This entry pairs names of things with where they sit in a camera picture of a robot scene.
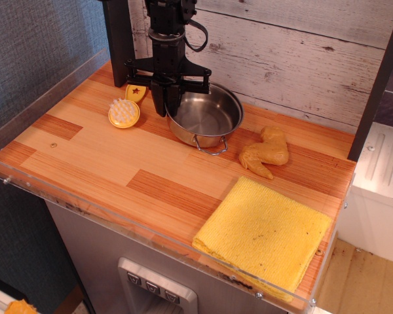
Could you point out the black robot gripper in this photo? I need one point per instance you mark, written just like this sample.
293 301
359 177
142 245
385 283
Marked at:
168 67

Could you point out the silver steel pot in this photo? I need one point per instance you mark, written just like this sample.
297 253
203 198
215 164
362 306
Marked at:
206 121

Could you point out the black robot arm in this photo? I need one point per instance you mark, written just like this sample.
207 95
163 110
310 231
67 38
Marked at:
171 17

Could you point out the yellow scrub brush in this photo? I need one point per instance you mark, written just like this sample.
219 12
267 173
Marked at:
125 112

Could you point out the toy chicken piece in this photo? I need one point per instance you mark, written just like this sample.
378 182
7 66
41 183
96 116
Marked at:
272 150

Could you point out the clear acrylic table guard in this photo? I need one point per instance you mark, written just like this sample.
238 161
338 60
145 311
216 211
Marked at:
155 189

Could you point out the grey toy fridge cabinet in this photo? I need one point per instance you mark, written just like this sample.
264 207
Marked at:
95 250

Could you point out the yellow folded cloth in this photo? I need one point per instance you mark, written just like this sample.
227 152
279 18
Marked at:
271 238

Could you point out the silver dispenser button panel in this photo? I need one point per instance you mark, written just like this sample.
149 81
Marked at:
147 291

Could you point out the white toy appliance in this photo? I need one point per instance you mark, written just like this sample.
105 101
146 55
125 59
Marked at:
366 220

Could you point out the orange object at corner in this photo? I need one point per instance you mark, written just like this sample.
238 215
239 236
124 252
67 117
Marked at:
20 307

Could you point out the black left support post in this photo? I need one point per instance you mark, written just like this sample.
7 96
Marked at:
119 36

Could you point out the black support post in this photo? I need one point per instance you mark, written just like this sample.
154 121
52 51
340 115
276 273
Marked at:
373 102
119 36

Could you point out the black right support post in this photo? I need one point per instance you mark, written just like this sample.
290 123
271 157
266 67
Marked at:
373 102

